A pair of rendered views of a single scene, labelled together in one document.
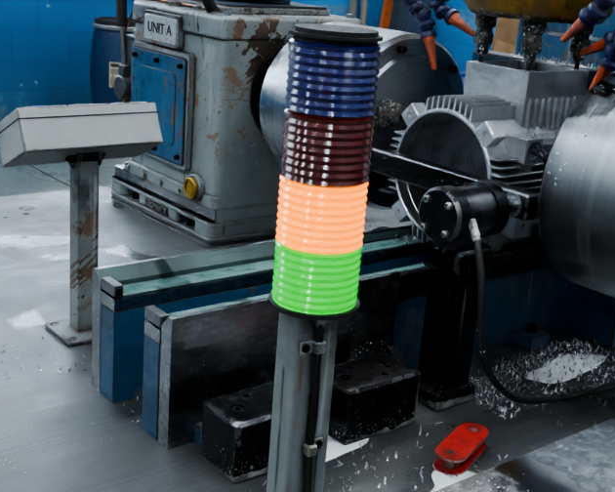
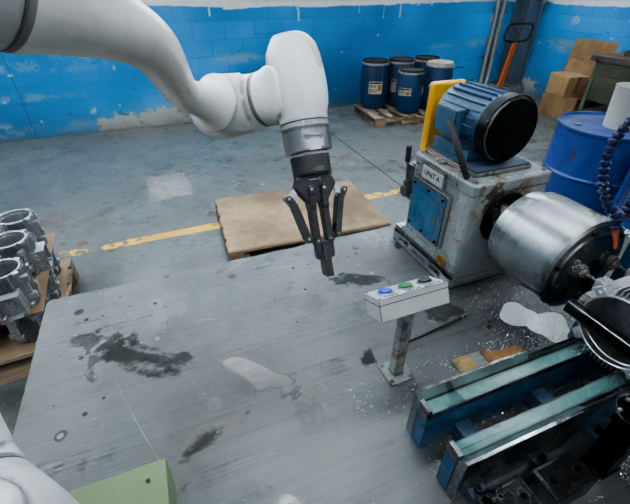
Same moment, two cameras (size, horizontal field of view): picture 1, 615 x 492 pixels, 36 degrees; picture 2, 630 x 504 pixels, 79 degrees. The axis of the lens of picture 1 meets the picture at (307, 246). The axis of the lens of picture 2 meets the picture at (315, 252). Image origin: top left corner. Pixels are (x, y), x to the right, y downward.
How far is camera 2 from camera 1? 0.60 m
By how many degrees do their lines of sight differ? 24
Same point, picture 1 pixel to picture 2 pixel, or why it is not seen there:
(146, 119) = (442, 292)
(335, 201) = not seen: outside the picture
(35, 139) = (387, 315)
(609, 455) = not seen: outside the picture
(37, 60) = (336, 78)
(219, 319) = (490, 458)
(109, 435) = (420, 481)
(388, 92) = (579, 256)
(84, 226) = (403, 339)
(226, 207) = (458, 272)
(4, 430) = (369, 468)
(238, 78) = (476, 215)
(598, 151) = not seen: outside the picture
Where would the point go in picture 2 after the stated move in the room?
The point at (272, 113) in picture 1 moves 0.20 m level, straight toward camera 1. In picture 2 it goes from (498, 248) to (508, 297)
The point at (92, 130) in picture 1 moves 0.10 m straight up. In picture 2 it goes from (415, 304) to (422, 266)
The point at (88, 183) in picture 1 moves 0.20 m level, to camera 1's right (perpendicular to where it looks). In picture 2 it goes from (408, 322) to (505, 344)
